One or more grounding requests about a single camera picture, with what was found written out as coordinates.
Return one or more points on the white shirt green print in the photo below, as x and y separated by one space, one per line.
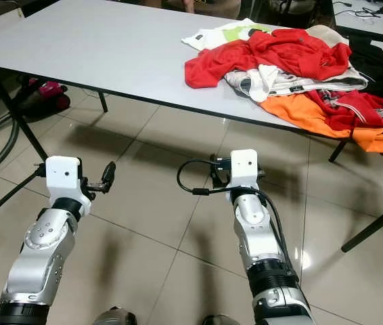
201 39

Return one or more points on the red garment plaid lining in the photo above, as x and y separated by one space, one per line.
354 108

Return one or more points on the orange shirt black trim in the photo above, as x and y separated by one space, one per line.
293 108

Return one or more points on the red shirt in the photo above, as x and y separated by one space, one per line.
286 54

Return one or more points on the magenta vacuum cleaner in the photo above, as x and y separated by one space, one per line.
49 95

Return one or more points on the beige garment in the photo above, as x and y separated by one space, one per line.
323 32

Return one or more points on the grey robot right leg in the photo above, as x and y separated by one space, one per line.
222 321

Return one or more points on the white desk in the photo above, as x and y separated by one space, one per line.
354 24

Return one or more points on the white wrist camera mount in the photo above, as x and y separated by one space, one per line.
63 176
245 168

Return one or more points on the grey robot leg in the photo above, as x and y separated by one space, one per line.
222 321
116 318

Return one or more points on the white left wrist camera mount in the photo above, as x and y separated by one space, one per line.
63 176

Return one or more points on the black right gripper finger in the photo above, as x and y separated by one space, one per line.
215 175

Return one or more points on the grey robot left leg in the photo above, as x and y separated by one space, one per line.
116 318

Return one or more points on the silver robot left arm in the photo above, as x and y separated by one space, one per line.
39 250

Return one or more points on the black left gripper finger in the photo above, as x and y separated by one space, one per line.
108 177

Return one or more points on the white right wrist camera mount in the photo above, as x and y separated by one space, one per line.
245 168

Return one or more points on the white grey striped garment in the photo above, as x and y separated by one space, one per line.
279 82

